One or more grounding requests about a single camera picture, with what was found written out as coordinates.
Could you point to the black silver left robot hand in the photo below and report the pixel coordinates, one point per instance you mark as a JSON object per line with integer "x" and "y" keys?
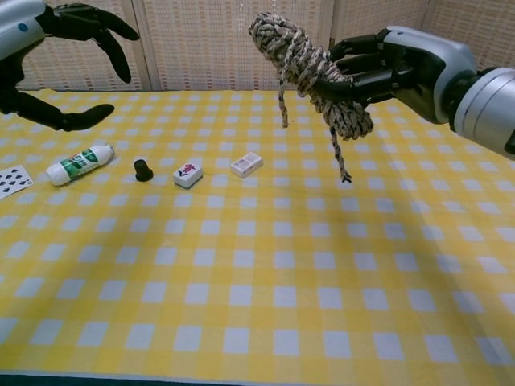
{"x": 16, "y": 28}

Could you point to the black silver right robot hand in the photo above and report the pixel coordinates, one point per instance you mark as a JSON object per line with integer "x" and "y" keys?
{"x": 418, "y": 68}

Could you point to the brass screen hinge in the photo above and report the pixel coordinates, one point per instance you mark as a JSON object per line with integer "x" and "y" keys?
{"x": 332, "y": 42}

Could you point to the white green plastic bottle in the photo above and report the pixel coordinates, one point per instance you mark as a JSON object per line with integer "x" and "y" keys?
{"x": 78, "y": 165}

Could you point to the spades playing card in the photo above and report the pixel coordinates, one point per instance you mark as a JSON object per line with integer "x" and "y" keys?
{"x": 12, "y": 183}

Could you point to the beige woven folding screen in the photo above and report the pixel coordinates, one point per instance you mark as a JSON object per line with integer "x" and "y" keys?
{"x": 201, "y": 48}

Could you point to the small black cap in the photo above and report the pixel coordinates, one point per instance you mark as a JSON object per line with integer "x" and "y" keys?
{"x": 142, "y": 171}

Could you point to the small white cardboard box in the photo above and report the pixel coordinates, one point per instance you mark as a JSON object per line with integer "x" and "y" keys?
{"x": 246, "y": 164}

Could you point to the white mahjong tile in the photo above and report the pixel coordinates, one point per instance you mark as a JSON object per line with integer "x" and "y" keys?
{"x": 188, "y": 173}

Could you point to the yellow white checked tablecloth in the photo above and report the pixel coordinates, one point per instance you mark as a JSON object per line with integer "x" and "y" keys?
{"x": 257, "y": 281}

